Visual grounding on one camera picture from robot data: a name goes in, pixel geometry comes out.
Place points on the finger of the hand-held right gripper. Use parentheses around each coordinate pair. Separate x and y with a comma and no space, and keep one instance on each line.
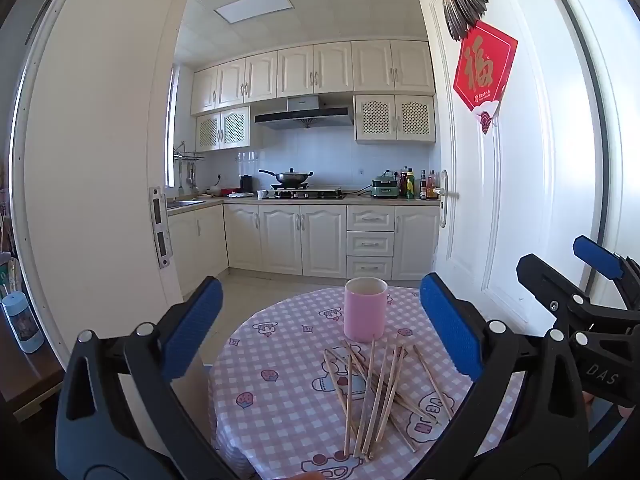
(545,275)
(595,257)

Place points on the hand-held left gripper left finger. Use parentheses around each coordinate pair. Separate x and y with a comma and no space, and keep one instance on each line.
(195,325)

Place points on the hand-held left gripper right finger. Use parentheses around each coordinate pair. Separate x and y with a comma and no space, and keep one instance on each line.
(450,325)

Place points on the pink cup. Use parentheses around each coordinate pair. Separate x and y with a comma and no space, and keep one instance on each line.
(365,315)

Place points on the pile of wooden chopsticks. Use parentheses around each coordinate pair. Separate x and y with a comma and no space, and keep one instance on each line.
(371,375)

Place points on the hanging kitchen utensils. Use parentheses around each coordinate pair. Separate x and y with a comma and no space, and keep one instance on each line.
(191,177)

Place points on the metal door strike plate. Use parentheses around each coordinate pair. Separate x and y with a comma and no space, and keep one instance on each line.
(163,247)
(158,207)

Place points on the white panelled door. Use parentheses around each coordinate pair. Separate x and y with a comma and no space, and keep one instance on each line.
(525,185)

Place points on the round table with pink cloth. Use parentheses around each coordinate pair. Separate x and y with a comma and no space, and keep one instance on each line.
(280,410)

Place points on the kitchen sink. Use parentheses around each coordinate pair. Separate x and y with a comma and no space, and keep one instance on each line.
(185,203)

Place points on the white base cabinets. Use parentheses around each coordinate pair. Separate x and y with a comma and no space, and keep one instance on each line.
(300,240)

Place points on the red tray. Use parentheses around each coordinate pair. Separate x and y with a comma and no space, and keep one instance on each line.
(230,191)

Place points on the dark sauce bottle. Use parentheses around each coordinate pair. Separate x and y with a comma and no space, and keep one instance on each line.
(422,187)

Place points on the green electric cooker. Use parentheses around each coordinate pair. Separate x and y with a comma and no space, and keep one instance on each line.
(385,186)

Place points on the metal utensil rack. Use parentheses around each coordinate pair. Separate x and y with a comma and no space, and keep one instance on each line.
(187,155)

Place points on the gas stove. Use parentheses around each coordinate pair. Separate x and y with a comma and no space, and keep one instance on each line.
(305,193)

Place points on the light blue tumbler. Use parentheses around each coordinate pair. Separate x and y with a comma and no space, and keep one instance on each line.
(22,325)

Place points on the black wok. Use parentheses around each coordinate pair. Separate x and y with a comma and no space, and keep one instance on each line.
(292,176)

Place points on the wooden side cabinet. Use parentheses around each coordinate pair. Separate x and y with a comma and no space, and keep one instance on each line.
(25,380)

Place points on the kitchen window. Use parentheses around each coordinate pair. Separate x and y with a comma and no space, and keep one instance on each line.
(172,130)

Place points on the red paper door decoration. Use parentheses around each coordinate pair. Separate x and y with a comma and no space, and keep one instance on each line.
(482,67)

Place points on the range hood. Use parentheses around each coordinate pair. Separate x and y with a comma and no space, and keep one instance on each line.
(302,115)

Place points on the hanging feather fan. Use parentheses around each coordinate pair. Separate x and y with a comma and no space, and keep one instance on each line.
(462,5)

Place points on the ceiling light panel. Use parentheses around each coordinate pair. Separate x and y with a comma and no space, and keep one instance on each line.
(254,6)

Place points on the white wall cabinets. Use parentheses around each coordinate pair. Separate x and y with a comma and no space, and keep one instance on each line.
(310,75)

